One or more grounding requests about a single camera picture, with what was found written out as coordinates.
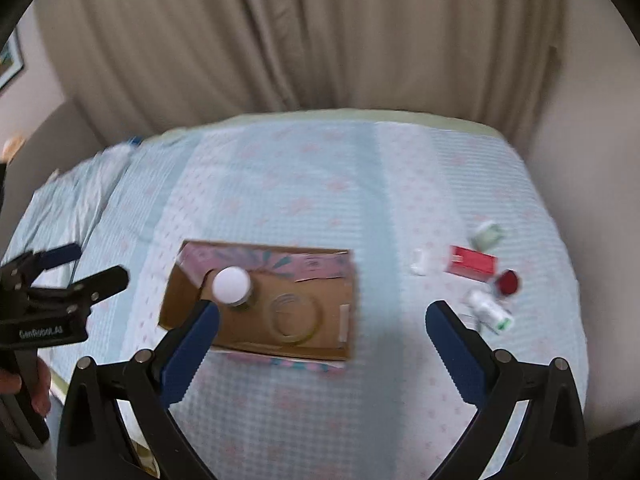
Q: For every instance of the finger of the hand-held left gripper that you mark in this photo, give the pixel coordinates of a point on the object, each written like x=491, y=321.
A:
x=87, y=286
x=59, y=255

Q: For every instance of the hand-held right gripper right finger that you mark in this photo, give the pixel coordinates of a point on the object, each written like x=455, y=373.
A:
x=456, y=352

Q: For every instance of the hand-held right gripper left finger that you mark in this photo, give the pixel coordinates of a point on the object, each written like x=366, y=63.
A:
x=191, y=347

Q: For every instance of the jar with white lid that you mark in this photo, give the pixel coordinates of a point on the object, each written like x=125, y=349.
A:
x=231, y=285

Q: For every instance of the cardboard box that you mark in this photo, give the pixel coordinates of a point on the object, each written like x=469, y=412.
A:
x=280, y=310

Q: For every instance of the white bottle with green label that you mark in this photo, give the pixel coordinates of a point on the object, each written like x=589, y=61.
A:
x=492, y=312

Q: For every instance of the round red lid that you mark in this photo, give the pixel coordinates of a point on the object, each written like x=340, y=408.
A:
x=507, y=283

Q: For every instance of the red carton box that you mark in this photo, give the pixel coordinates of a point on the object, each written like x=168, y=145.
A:
x=470, y=264

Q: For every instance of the small white plastic piece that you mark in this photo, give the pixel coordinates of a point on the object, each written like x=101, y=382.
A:
x=422, y=261

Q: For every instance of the clear round glass jar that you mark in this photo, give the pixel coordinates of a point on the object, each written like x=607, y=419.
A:
x=294, y=317

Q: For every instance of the pale green small bottle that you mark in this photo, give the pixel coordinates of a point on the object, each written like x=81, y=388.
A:
x=487, y=236

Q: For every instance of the beige curtain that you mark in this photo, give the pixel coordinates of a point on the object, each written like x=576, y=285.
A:
x=300, y=35

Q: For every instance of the framed wall picture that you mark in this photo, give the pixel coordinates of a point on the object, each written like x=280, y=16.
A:
x=9, y=60

